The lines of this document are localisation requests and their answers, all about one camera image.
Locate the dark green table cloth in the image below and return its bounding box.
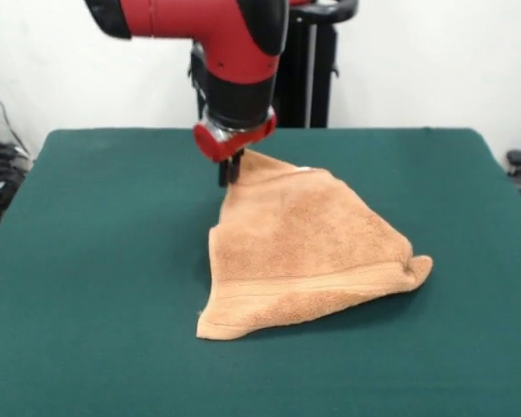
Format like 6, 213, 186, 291
0, 127, 521, 417

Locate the tan terry towel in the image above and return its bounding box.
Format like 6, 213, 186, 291
195, 149, 434, 341

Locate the grey wall cable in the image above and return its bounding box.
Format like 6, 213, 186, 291
0, 78, 30, 156

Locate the black cluttered equipment pile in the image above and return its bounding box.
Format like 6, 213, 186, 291
0, 142, 33, 228

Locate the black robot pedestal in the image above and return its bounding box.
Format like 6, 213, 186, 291
277, 0, 359, 129

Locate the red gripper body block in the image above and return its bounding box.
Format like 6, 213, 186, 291
193, 111, 280, 163

